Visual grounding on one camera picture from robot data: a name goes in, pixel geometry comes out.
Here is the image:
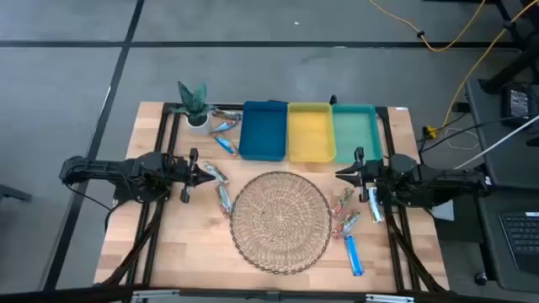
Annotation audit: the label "black chair base leg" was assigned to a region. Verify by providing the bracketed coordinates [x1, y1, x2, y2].
[0, 183, 33, 203]

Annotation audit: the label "white plant pot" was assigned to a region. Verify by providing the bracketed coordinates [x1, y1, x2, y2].
[184, 111, 211, 136]

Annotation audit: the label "black side desk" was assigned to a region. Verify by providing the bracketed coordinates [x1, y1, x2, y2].
[465, 77, 539, 295]

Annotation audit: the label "black crossbar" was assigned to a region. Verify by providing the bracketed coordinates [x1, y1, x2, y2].
[0, 284, 539, 303]

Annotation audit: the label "black laptop keyboard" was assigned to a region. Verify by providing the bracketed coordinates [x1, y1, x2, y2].
[499, 210, 539, 275]

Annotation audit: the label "green artificial plant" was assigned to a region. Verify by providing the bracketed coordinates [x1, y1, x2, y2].
[170, 80, 216, 119]

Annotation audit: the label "black power adapter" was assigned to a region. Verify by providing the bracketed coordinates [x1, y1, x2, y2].
[500, 83, 534, 127]

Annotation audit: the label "white paper sheet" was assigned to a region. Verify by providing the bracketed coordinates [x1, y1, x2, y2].
[431, 199, 456, 223]

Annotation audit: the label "round woven wicker basket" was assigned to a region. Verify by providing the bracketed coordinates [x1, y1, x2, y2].
[229, 170, 333, 275]

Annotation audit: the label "yellow extension cable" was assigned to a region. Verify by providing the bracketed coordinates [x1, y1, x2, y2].
[440, 0, 539, 130]
[368, 0, 488, 54]

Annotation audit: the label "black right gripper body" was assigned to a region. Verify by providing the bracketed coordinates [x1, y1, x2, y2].
[355, 147, 387, 203]

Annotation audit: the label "black stand legs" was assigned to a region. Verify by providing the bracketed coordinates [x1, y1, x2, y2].
[478, 0, 539, 96]

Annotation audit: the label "white and blue granola bar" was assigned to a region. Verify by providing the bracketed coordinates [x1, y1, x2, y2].
[367, 186, 385, 224]

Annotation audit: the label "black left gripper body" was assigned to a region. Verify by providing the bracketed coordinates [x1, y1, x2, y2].
[168, 147, 200, 204]

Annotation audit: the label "silver metal bracket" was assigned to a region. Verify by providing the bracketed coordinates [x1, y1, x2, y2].
[132, 289, 182, 302]
[365, 293, 416, 303]

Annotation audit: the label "black aluminium table frame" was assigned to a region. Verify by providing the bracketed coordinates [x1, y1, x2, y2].
[94, 100, 450, 295]

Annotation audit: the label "green plastic bin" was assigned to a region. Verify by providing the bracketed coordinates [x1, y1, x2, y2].
[331, 104, 383, 165]

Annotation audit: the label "blue plastic bin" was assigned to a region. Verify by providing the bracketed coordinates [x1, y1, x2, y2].
[238, 100, 290, 162]

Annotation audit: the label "yellow plastic bin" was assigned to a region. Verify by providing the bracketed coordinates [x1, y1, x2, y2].
[286, 102, 338, 163]

